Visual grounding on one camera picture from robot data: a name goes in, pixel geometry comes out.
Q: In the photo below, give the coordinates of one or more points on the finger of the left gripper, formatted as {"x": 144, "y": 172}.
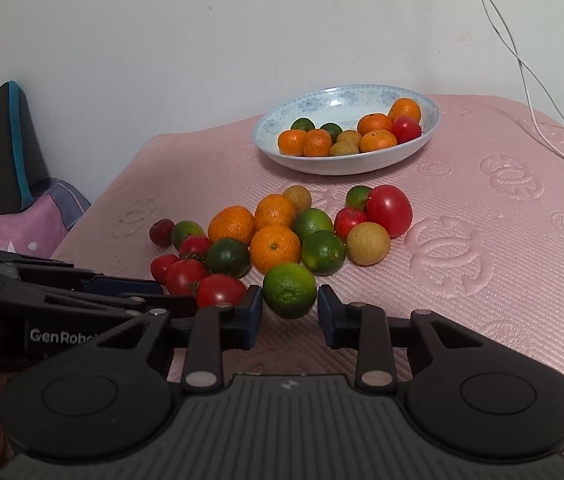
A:
{"x": 178, "y": 307}
{"x": 64, "y": 275}

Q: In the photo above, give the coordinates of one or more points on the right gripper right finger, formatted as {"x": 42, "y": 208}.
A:
{"x": 462, "y": 391}

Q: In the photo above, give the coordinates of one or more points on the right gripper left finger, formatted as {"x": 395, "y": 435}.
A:
{"x": 99, "y": 401}

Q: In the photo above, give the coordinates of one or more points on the green lime front pile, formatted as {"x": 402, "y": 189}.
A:
{"x": 289, "y": 290}

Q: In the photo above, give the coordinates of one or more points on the green lime pile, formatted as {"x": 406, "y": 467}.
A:
{"x": 182, "y": 230}
{"x": 289, "y": 290}

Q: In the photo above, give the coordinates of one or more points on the orange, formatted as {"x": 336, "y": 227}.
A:
{"x": 405, "y": 107}

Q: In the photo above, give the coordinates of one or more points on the small red tomato front left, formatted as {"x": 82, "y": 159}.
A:
{"x": 160, "y": 266}

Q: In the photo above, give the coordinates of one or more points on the small red tomato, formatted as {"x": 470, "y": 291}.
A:
{"x": 195, "y": 246}
{"x": 160, "y": 266}

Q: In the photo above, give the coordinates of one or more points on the pink purple checked bedding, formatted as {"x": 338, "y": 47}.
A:
{"x": 38, "y": 230}

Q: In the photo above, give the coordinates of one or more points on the small red tomato middle left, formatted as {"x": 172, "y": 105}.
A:
{"x": 195, "y": 246}

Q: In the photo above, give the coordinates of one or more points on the dark red small fruit left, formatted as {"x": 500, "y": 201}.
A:
{"x": 160, "y": 232}

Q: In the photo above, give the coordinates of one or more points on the green lime left pile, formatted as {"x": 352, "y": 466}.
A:
{"x": 182, "y": 230}

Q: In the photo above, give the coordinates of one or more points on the dark green lime centre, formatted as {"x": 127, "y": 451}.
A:
{"x": 229, "y": 256}

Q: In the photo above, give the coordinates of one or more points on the orange tangerine left pile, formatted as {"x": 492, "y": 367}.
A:
{"x": 235, "y": 222}

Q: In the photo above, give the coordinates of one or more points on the orange tangerine pile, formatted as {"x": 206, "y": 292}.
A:
{"x": 274, "y": 245}
{"x": 235, "y": 222}
{"x": 274, "y": 210}

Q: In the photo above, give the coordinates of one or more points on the black blue chair back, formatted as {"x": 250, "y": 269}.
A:
{"x": 23, "y": 173}

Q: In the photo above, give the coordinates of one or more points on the orange tangerine front pile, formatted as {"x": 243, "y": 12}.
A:
{"x": 274, "y": 245}

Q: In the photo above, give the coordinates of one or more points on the orange tangerine middle pile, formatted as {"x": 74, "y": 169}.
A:
{"x": 274, "y": 210}

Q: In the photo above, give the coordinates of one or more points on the pink embossed tablecloth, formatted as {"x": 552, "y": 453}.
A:
{"x": 486, "y": 245}

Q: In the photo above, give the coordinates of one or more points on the tan longan top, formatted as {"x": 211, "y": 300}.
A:
{"x": 299, "y": 196}

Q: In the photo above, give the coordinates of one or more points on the tan longan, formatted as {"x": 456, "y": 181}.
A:
{"x": 299, "y": 196}
{"x": 367, "y": 244}

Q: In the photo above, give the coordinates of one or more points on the tan longan right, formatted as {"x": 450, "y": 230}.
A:
{"x": 367, "y": 244}

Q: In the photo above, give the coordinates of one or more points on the small red fruit centre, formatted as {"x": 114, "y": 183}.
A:
{"x": 346, "y": 219}

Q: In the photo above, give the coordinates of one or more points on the large red tomato right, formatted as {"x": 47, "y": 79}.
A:
{"x": 389, "y": 207}

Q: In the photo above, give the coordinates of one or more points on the small green lime top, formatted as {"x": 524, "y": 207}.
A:
{"x": 357, "y": 197}

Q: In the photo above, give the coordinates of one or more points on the blue floral white bowl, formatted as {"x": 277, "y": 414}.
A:
{"x": 343, "y": 107}

